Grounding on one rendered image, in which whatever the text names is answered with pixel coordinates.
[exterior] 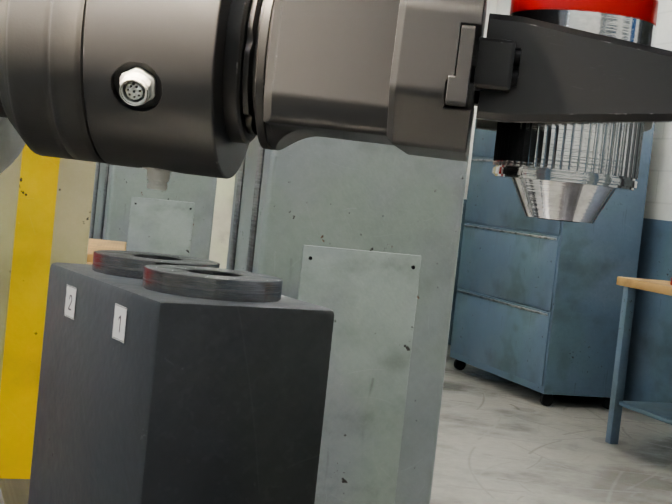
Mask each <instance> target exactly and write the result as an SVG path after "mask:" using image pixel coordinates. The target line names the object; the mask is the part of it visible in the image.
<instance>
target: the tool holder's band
mask: <svg viewBox="0 0 672 504"><path fill-rule="evenodd" d="M658 5H659V1H658V0H511V7H510V14H512V13H514V12H519V11H526V10H577V11H589V12H599V13H607V14H615V15H621V16H627V17H632V18H636V19H640V20H644V21H647V22H650V23H652V24H654V25H655V26H656V22H657V14H658Z"/></svg>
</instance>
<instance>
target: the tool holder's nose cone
mask: <svg viewBox="0 0 672 504"><path fill-rule="evenodd" d="M511 179H512V181H513V184H514V187H515V189H516V192H517V195H518V197H519V200H520V203H521V205H522V208H523V211H524V214H525V216H528V217H536V218H539V219H547V220H556V221H565V222H575V223H580V222H583V223H594V221H595V220H596V218H597V217H598V215H599V214H600V212H601V211H602V209H603V208H604V206H605V205H606V203H607V202H608V200H609V199H610V197H611V196H612V194H613V193H614V191H615V189H616V188H610V187H602V186H594V185H585V184H576V183H566V182H556V181H546V180H535V179H523V178H511Z"/></svg>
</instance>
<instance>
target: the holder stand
mask: <svg viewBox="0 0 672 504"><path fill-rule="evenodd" d="M282 284H283V279H280V278H278V277H274V276H269V275H264V274H259V273H252V272H245V271H239V270H230V269H221V268H220V263H218V262H215V261H211V260H206V259H201V258H194V257H187V256H180V255H171V254H162V253H151V252H139V251H123V250H97V251H94V253H93V263H92V265H91V264H75V263H60V262H55V263H52V265H51V267H50V274H49V285H48V295H47V306H46V316H45V327H44V338H43V348H42V359H41V369H40V380H39V391H38V401H37V412H36V423H35V433H34V444H33V454H32V465H31V476H30V486H29V497H28V504H314V502H315V493H316V483H317V474H318V464H319V455H320V446H321V436H322V427H323V417H324V408H325V399H326V389H327V380H328V370H329V361H330V352H331V342H332V333H333V323H334V312H333V310H331V309H329V308H326V307H322V306H319V305H315V304H312V303H308V302H305V301H301V300H297V299H294V298H290V297H287V296H283V295H281V293H282Z"/></svg>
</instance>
